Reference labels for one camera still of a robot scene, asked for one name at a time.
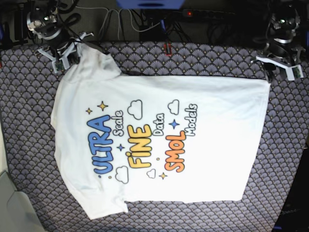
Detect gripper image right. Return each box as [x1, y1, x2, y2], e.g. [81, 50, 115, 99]
[264, 36, 296, 82]

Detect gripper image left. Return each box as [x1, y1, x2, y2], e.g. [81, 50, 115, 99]
[36, 25, 80, 65]

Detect black power strip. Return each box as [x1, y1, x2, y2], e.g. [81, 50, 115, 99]
[182, 9, 236, 22]

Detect patterned fan-motif tablecloth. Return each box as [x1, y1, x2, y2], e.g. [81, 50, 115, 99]
[0, 46, 309, 232]

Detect red table clamp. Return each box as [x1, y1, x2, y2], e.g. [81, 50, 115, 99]
[164, 43, 172, 57]

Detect white printed T-shirt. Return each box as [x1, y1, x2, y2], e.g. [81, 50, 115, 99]
[51, 44, 270, 219]

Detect blue box overhead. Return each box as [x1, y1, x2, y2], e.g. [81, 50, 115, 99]
[116, 0, 185, 10]

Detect white cable bundle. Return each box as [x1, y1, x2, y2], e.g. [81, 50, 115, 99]
[98, 7, 162, 41]

